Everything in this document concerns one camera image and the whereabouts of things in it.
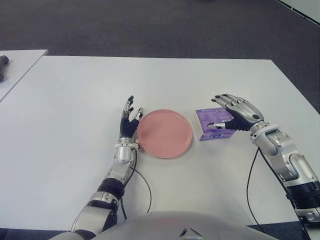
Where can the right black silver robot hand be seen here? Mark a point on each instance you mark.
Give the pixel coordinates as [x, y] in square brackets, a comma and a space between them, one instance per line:
[246, 112]

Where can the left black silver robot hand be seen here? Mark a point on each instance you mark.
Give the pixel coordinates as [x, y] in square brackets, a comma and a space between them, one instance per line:
[127, 126]

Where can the purple tissue paper pack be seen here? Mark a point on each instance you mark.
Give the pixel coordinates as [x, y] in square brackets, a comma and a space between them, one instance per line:
[212, 117]

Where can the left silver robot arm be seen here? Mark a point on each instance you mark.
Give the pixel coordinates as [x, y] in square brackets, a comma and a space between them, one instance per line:
[105, 197]

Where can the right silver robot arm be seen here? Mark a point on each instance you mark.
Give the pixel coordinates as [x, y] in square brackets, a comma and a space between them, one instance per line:
[290, 162]

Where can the pink round plate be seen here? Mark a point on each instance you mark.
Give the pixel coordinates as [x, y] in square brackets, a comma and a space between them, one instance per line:
[165, 133]

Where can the silver robot torso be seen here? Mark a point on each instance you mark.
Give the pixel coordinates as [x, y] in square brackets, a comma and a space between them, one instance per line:
[160, 226]

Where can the white table with black edge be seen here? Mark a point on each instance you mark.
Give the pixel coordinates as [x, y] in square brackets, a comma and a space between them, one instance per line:
[305, 10]

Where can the white side table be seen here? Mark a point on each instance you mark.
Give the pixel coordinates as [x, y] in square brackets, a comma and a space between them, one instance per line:
[25, 62]

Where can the black device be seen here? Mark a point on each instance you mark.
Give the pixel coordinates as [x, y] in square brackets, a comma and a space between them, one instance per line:
[3, 63]

